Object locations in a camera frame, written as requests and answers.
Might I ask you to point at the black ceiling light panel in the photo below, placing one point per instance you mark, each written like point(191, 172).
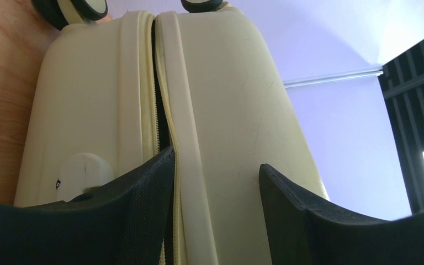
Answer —
point(402, 84)

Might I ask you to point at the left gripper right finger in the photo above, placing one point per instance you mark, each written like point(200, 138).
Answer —
point(304, 228)

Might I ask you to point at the cream suitcase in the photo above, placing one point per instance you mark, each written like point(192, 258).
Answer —
point(110, 94)

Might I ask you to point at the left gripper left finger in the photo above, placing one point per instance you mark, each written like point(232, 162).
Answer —
point(121, 222)

